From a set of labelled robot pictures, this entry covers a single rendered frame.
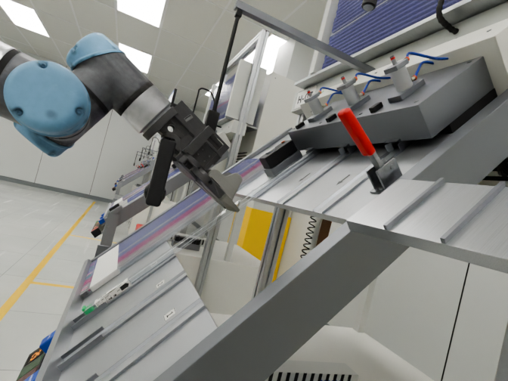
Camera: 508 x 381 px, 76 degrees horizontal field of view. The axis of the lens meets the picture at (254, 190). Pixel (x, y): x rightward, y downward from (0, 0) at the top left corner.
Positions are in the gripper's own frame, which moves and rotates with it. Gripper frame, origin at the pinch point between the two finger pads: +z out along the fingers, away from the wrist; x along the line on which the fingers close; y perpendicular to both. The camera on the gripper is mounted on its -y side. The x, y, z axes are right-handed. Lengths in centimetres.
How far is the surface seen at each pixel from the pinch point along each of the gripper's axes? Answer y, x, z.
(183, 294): -14.2, -16.4, -2.1
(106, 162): -27, 849, -54
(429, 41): 48.1, -10.9, 3.3
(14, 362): -105, 115, 10
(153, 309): -18.3, -14.5, -3.0
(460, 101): 27.3, -28.1, 4.3
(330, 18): 64, 25, -8
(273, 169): 12.6, 3.4, 2.4
